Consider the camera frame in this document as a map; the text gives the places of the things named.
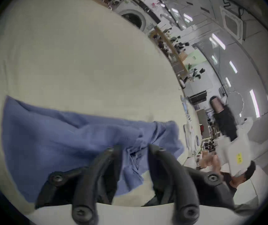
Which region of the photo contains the wooden table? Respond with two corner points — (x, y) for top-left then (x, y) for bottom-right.
(150, 27), (189, 80)

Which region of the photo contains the white washing machine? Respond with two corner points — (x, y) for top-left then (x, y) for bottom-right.
(117, 8), (161, 32)

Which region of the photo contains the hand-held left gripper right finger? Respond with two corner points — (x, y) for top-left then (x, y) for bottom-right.
(145, 144), (235, 223)

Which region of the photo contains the bed with beige sheet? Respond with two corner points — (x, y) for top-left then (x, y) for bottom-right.
(0, 0), (202, 220)

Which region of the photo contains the person's body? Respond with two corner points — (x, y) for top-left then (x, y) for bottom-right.
(220, 160), (256, 196)

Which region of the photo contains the person's right hand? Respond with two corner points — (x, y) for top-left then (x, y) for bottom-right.
(199, 154), (221, 171)

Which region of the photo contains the blue shirt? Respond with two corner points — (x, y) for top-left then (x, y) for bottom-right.
(2, 95), (185, 203)

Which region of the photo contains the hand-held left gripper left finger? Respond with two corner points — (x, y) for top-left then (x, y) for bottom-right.
(35, 145), (123, 223)

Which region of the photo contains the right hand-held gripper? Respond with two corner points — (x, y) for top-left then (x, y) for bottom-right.
(210, 96), (254, 176)

